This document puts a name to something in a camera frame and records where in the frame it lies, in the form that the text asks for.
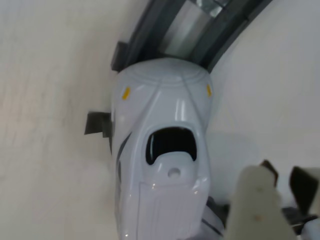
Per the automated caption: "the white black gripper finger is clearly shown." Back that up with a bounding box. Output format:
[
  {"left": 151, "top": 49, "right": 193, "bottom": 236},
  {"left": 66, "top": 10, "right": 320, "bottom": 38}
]
[{"left": 259, "top": 159, "right": 320, "bottom": 240}]

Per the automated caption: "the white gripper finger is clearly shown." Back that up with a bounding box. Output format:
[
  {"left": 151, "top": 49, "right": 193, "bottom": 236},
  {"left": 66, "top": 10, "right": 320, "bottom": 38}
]
[{"left": 226, "top": 165, "right": 301, "bottom": 240}]

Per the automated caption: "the white Shinkansen locomotive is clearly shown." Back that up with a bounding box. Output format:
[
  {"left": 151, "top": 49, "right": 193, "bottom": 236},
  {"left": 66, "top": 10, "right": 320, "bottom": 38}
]
[{"left": 109, "top": 57, "right": 216, "bottom": 240}]

